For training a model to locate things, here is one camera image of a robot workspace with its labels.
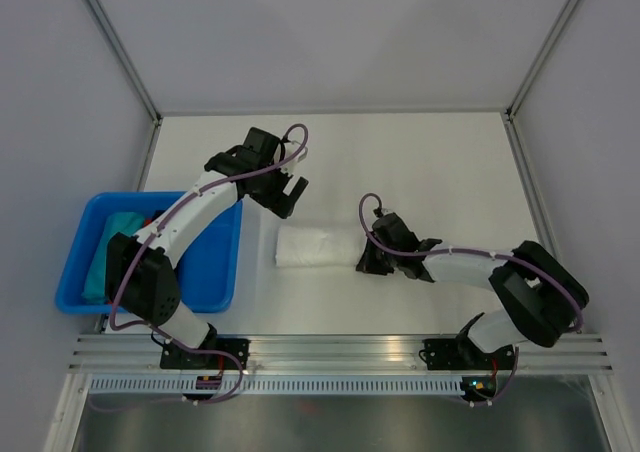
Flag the white printed t shirt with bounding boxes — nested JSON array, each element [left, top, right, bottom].
[[275, 226, 366, 268]]

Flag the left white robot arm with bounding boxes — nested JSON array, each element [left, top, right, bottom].
[[105, 123, 309, 368]]

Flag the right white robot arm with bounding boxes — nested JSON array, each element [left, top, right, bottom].
[[356, 211, 589, 367]]

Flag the blue plastic bin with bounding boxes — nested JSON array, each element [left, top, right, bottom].
[[55, 192, 243, 315]]

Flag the teal rolled t shirt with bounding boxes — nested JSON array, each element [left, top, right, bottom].
[[82, 212, 145, 305]]

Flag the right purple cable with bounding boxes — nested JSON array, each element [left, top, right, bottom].
[[358, 193, 586, 408]]

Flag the purple cable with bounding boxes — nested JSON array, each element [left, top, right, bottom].
[[89, 123, 310, 412], [358, 193, 586, 408]]

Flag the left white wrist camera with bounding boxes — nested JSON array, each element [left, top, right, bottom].
[[274, 141, 308, 171]]

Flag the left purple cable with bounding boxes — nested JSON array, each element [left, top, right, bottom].
[[89, 123, 310, 412]]

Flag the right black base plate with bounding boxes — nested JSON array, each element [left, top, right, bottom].
[[419, 337, 515, 372]]

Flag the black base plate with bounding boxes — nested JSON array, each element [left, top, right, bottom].
[[160, 338, 250, 370], [419, 337, 515, 372]]

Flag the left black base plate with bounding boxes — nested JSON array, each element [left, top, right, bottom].
[[160, 338, 250, 370]]

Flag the left aluminium frame post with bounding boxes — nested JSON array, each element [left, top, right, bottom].
[[82, 0, 162, 126]]

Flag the aluminium frame post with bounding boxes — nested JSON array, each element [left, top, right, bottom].
[[82, 0, 162, 126], [502, 0, 584, 123]]

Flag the aluminium mounting rail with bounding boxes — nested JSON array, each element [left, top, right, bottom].
[[68, 334, 613, 375]]

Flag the white slotted cable duct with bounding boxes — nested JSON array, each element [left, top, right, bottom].
[[89, 374, 463, 396]]

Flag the right aluminium frame post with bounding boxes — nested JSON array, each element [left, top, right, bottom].
[[502, 0, 584, 123]]

